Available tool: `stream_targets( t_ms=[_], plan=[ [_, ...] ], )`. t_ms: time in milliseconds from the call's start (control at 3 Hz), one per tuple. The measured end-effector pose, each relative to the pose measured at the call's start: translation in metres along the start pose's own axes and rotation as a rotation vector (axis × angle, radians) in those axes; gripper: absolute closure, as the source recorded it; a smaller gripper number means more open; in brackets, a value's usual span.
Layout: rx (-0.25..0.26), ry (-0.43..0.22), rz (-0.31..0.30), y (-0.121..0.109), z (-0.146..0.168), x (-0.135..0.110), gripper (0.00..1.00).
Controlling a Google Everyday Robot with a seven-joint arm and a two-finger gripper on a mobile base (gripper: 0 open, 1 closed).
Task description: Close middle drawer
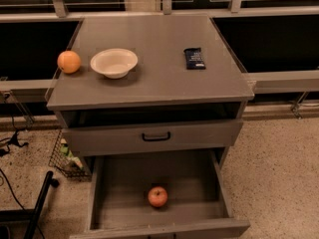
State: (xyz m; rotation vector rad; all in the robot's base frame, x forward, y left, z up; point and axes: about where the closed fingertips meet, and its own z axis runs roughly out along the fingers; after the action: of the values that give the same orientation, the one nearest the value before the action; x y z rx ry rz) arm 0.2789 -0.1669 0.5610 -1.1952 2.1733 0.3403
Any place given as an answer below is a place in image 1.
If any grey drawer cabinet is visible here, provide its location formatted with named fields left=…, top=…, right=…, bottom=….
left=48, top=16, right=253, bottom=171

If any metal railing bracket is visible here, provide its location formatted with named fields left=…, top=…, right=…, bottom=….
left=290, top=92, right=309, bottom=120

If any black stand leg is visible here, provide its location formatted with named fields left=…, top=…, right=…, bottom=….
left=0, top=171, right=59, bottom=239

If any white bowl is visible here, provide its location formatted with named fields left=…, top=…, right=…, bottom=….
left=90, top=49, right=139, bottom=79

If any black floor cable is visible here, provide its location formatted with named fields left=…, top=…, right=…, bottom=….
left=0, top=93, right=46, bottom=239

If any dark blue snack packet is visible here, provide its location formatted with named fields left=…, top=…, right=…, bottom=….
left=183, top=48, right=206, bottom=70

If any grey top drawer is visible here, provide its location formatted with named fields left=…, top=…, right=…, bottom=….
left=62, top=119, right=243, bottom=156

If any orange fruit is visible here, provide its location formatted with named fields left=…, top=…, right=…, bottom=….
left=57, top=51, right=81, bottom=74

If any wire basket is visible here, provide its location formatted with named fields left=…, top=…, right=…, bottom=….
left=49, top=132, right=90, bottom=179

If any red apple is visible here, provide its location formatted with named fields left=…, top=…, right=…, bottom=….
left=148, top=186, right=167, bottom=208

